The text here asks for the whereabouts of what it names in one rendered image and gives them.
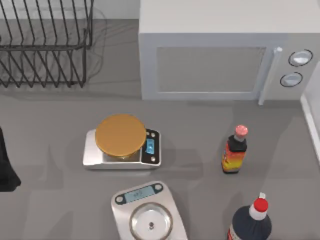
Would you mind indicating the scale with golden round pan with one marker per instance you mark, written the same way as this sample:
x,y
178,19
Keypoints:
x,y
120,135

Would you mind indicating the small dark bottle pink cap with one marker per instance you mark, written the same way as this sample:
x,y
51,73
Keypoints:
x,y
234,155

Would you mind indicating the silver scale with steel pan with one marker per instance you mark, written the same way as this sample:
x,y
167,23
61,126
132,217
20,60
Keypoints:
x,y
150,215

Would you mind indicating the pale microwave oven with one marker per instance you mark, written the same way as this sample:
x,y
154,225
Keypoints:
x,y
210,30

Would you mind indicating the small microwave knob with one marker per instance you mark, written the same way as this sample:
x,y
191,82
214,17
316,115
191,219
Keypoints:
x,y
291,79

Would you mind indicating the large dark bottle red cap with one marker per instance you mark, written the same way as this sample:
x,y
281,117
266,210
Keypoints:
x,y
250,225

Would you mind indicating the large microwave knob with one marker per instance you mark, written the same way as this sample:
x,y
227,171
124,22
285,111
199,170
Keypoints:
x,y
300,58

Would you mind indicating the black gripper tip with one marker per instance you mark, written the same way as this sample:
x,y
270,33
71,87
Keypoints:
x,y
6,170

